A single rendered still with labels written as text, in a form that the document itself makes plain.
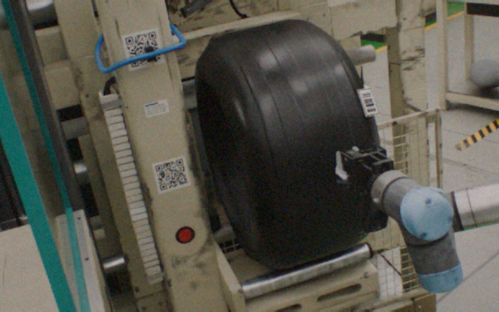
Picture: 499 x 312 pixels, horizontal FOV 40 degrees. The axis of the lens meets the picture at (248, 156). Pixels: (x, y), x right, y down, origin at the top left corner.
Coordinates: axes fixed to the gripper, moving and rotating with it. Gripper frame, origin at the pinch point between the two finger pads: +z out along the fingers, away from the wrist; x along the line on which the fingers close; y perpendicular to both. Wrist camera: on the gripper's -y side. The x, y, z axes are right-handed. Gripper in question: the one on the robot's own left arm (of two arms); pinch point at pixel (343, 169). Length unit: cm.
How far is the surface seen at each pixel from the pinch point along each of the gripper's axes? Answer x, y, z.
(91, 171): 49, -16, 100
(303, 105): 4.4, 13.8, 5.5
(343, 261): -3.3, -30.3, 17.5
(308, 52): -1.4, 22.5, 13.7
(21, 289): 64, 2, -15
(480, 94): -200, -79, 252
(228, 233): 18, -27, 45
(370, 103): -10.5, 10.4, 5.6
